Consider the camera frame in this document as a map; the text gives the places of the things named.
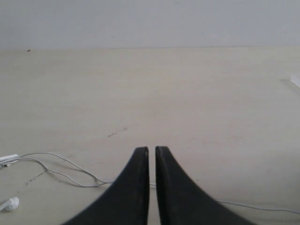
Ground clear plastic storage case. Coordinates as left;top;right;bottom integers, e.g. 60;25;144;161
290;75;300;89

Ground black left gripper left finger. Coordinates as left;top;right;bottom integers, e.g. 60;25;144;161
65;147;150;225

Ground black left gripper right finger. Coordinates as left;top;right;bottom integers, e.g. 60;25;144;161
155;146;252;225

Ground white wired earphones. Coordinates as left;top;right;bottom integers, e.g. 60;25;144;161
0;152;300;213

